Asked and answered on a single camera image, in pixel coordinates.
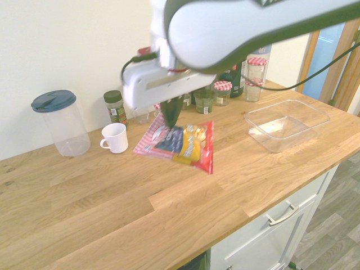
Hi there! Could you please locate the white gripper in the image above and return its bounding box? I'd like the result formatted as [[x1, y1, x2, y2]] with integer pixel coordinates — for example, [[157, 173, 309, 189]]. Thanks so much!
[[121, 60, 218, 128]]

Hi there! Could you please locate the red yellow blue chip bag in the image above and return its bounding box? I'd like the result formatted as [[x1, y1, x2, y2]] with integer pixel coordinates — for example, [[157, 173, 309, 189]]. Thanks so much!
[[132, 113, 215, 176]]

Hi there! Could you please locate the clear plastic rectangular container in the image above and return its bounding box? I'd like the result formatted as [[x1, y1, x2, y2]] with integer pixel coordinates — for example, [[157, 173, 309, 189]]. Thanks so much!
[[244, 98, 331, 154]]

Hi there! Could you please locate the small clear lidless glass jar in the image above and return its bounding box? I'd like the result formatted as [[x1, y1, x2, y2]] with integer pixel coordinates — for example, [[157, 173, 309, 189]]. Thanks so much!
[[129, 106, 151, 125]]

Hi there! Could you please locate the green tinted glass jar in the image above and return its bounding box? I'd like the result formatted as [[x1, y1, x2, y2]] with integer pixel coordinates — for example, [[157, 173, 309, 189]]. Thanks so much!
[[193, 89, 216, 115]]

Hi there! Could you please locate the short jar red checked lid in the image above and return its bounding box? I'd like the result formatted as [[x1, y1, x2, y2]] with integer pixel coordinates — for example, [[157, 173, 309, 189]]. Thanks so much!
[[213, 80, 233, 107]]

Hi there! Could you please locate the spice jar with dark lid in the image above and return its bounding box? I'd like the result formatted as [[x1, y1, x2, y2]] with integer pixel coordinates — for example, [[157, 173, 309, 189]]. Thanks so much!
[[102, 89, 131, 129]]

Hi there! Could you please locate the white ceramic mug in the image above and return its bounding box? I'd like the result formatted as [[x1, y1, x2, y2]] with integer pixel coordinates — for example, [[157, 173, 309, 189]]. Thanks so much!
[[99, 123, 129, 155]]

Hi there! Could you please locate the dark green glass bottle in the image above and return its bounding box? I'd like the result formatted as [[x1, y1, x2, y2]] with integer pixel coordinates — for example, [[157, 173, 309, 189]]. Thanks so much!
[[219, 62, 246, 98]]

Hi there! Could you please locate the empty jar red checked lid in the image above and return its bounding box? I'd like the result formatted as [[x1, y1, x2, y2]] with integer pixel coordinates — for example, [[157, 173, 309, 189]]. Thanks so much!
[[243, 78, 265, 103]]

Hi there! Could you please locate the tall jar red checked lid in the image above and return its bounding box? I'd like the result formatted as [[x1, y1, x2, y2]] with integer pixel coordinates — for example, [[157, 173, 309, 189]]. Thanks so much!
[[246, 57, 268, 86]]

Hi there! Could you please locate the clear jug with blue lid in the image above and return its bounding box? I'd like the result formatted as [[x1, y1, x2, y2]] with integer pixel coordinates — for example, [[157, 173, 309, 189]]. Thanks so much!
[[30, 89, 92, 158]]

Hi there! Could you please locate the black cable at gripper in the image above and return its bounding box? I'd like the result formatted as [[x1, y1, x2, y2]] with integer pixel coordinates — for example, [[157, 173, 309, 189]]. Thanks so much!
[[120, 51, 159, 83]]

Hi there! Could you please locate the black cable to arm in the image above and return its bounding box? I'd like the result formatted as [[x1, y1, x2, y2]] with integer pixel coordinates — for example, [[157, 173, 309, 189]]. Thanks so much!
[[241, 41, 360, 91]]

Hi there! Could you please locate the silver drawer handle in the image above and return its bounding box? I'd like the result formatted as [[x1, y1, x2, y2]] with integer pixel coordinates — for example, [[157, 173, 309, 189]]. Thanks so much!
[[266, 204, 300, 227]]

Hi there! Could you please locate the wooden door frame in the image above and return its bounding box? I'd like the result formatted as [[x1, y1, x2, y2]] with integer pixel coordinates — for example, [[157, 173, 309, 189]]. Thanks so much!
[[296, 20, 360, 116]]

